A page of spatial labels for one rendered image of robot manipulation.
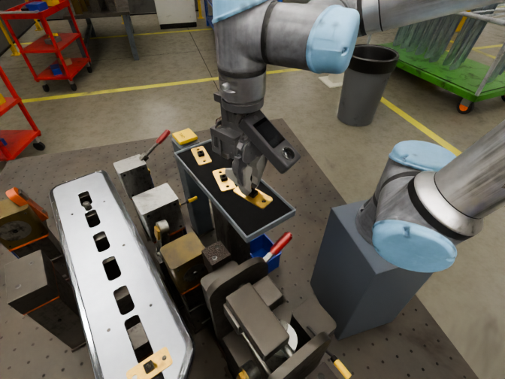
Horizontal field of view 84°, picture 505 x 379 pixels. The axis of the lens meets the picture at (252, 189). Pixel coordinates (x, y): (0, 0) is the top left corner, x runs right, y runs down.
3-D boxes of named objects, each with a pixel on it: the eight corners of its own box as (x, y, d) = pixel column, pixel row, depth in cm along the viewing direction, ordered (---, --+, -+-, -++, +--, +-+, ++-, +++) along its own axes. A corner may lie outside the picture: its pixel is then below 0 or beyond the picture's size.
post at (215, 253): (216, 321, 91) (201, 250, 63) (229, 312, 93) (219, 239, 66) (224, 334, 88) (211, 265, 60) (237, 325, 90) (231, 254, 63)
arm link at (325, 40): (370, -4, 37) (291, -9, 40) (355, 14, 30) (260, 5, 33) (355, 59, 43) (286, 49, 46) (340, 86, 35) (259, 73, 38)
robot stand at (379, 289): (358, 268, 105) (395, 192, 77) (392, 321, 91) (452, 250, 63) (309, 283, 101) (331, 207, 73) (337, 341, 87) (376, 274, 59)
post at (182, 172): (190, 225, 120) (169, 138, 89) (206, 218, 123) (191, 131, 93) (198, 238, 115) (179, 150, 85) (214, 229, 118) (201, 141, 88)
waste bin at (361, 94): (325, 110, 339) (337, 46, 289) (361, 105, 349) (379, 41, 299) (346, 132, 304) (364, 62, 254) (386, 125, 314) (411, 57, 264)
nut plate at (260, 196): (232, 191, 61) (231, 187, 60) (243, 182, 63) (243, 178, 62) (262, 210, 57) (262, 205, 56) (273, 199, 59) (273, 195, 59)
